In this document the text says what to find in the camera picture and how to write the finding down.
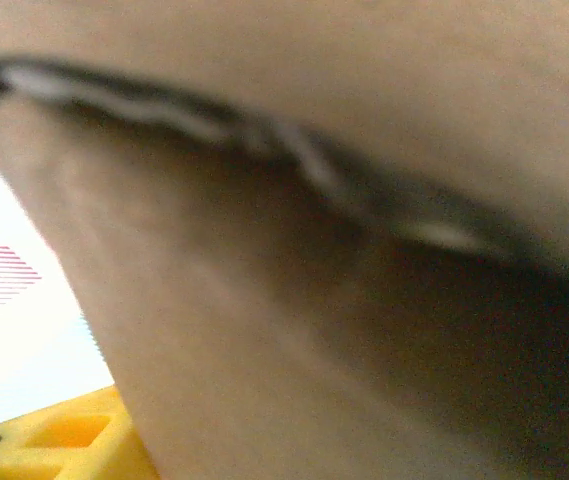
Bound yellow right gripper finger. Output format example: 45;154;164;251
0;384;161;480

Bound brown cardboard box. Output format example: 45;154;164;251
0;0;569;480

